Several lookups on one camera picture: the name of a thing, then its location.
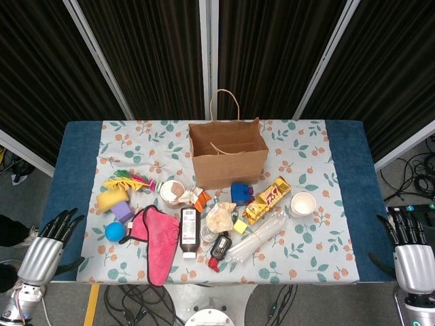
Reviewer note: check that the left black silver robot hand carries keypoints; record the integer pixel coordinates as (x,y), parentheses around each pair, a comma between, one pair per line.
(39,258)

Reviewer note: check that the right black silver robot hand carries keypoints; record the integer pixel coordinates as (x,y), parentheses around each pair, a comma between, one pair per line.
(413,268)

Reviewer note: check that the blue ball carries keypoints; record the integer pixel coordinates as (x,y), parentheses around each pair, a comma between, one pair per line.
(113,232)

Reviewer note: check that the white paper cup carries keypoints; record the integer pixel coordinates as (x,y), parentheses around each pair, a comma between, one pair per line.
(302,203)

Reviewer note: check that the golden snack packet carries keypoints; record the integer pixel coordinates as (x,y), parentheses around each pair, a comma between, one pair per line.
(266,200)

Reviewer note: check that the clear bag of beige food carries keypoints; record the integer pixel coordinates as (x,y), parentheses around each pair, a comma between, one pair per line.
(219,219)

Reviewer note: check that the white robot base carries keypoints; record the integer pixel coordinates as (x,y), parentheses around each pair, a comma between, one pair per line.
(209,316)

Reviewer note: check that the dark green small cube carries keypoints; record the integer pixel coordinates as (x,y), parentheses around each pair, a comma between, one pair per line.
(235,215)

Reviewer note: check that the brown paper bag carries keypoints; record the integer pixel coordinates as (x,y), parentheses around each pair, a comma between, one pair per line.
(227,169)

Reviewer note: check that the white sneaker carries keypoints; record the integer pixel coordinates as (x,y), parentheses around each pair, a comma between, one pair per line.
(33,234)

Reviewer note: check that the person leg dark trousers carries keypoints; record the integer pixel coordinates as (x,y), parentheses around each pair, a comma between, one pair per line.
(13,231)

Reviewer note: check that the yellow sponge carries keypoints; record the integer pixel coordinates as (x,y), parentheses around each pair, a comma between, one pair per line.
(110,198)

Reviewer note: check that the purple foam cube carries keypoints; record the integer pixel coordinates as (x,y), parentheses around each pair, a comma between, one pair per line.
(122,212)

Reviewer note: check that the floral tablecloth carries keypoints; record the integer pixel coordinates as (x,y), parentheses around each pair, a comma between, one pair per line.
(306,254)

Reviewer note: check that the blue table cover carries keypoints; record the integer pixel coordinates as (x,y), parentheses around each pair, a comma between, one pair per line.
(74,153)

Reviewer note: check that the yellow pink feather toy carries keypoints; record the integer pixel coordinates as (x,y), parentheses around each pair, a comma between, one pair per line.
(125,183)

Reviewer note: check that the pink towel black trim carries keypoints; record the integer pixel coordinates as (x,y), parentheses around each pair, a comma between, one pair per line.
(159,244)

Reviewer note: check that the clear tub brown contents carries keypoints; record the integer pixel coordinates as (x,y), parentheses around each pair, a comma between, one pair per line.
(170,192)

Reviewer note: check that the brown bottle white cap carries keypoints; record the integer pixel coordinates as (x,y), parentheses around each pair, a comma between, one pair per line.
(189,231)

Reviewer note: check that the crumpled orange silver wrapper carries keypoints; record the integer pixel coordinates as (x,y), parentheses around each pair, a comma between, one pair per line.
(193,197)

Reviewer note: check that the yellow foam cube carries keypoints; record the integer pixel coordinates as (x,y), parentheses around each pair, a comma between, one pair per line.
(240,226)

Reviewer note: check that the small purple block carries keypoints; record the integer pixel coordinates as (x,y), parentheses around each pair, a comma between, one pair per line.
(251,193)

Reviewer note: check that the black bottle red cap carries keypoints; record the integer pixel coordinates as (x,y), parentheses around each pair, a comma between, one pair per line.
(221,246)

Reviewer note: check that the blue building block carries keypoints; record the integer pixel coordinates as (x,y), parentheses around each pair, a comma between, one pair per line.
(238,193)

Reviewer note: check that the black ribbed partition panel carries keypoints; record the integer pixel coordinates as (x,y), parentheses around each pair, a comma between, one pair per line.
(34,68)
(153,51)
(391,68)
(272,51)

